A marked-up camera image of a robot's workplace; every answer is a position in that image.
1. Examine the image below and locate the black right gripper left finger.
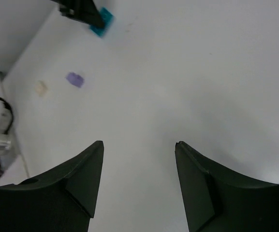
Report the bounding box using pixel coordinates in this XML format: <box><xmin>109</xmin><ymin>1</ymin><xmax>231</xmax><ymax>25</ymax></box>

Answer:
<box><xmin>0</xmin><ymin>141</ymin><xmax>104</xmax><ymax>232</ymax></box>

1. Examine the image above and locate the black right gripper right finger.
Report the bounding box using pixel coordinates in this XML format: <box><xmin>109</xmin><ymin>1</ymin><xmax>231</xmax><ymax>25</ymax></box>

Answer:
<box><xmin>175</xmin><ymin>141</ymin><xmax>279</xmax><ymax>232</ymax></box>

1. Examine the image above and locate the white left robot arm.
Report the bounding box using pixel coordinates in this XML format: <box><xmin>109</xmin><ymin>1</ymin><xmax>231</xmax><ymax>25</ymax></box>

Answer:
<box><xmin>0</xmin><ymin>0</ymin><xmax>113</xmax><ymax>150</ymax></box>

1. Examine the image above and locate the purple lego brick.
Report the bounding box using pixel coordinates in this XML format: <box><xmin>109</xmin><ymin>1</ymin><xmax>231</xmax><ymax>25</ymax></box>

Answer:
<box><xmin>66</xmin><ymin>72</ymin><xmax>85</xmax><ymax>88</ymax></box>

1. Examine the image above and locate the teal lego brick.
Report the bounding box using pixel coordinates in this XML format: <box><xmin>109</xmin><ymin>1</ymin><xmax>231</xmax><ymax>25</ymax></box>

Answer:
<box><xmin>89</xmin><ymin>7</ymin><xmax>114</xmax><ymax>38</ymax></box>

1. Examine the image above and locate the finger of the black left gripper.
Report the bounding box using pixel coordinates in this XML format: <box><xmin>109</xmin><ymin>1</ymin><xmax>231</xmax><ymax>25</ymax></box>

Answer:
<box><xmin>52</xmin><ymin>0</ymin><xmax>103</xmax><ymax>27</ymax></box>

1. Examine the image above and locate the white lego brick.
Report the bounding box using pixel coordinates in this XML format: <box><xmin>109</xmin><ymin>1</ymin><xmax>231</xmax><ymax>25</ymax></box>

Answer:
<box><xmin>35</xmin><ymin>81</ymin><xmax>48</xmax><ymax>97</ymax></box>

